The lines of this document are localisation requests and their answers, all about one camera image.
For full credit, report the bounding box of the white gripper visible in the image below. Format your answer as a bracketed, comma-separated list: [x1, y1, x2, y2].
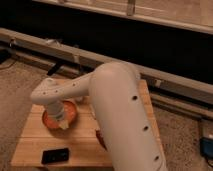
[54, 115, 71, 130]

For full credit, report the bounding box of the orange ceramic bowl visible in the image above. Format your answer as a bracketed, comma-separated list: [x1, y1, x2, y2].
[42, 101, 77, 130]

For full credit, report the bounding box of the sliding door track frame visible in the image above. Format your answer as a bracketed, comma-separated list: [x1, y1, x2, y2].
[0, 28, 213, 105]

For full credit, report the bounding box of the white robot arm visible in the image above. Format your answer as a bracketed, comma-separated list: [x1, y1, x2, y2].
[31, 62, 168, 171]

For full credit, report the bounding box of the black rectangular phone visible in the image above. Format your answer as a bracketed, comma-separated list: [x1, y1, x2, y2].
[41, 148, 69, 164]

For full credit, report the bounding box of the blue box on floor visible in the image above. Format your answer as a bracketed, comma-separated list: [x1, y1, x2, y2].
[200, 137, 213, 159]

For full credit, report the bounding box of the translucent plastic cup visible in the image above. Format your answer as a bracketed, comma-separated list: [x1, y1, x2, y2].
[74, 96, 84, 102]

